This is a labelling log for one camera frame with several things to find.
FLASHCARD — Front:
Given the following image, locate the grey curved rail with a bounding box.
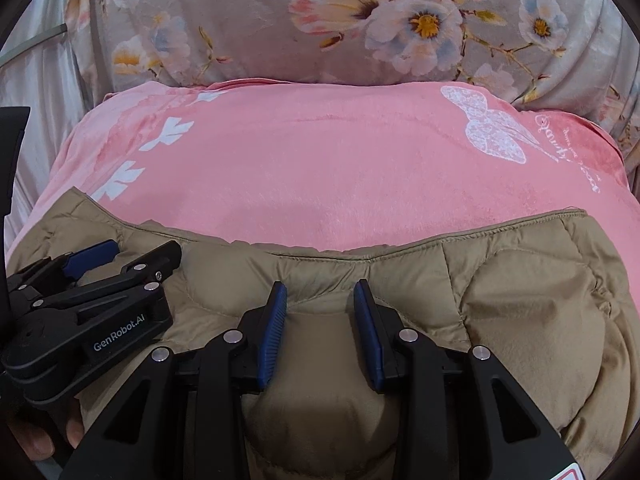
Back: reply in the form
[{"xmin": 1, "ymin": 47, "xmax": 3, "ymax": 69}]
[{"xmin": 0, "ymin": 24, "xmax": 69, "ymax": 67}]

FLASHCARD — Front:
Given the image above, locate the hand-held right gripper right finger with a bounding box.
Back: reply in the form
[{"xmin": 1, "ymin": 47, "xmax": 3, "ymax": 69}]
[{"xmin": 353, "ymin": 279, "xmax": 592, "ymax": 480}]

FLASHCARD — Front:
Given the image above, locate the white satin curtain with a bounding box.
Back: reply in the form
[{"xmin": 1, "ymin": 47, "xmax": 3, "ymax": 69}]
[{"xmin": 0, "ymin": 0, "xmax": 103, "ymax": 241}]

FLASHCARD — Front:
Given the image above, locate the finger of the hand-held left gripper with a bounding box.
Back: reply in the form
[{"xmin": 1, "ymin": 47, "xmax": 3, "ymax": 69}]
[
  {"xmin": 27, "ymin": 240, "xmax": 183, "ymax": 311},
  {"xmin": 6, "ymin": 239, "xmax": 122, "ymax": 295}
]

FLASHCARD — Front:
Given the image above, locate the tan quilted jacket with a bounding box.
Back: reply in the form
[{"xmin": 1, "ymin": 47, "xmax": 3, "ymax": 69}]
[{"xmin": 5, "ymin": 186, "xmax": 637, "ymax": 480}]

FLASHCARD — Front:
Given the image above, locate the grey floral cover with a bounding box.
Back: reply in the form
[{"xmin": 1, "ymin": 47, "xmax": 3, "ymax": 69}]
[{"xmin": 75, "ymin": 0, "xmax": 640, "ymax": 162}]

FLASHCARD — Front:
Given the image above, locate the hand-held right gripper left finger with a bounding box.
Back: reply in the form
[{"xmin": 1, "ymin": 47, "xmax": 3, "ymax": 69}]
[{"xmin": 60, "ymin": 281, "xmax": 289, "ymax": 480}]

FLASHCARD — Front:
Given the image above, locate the pink printed blanket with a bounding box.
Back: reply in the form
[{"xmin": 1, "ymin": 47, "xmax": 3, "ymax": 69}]
[{"xmin": 14, "ymin": 78, "xmax": 633, "ymax": 255}]

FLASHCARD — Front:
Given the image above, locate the person's left hand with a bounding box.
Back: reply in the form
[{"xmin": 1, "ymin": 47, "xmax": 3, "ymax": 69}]
[{"xmin": 6, "ymin": 399, "xmax": 85, "ymax": 462}]

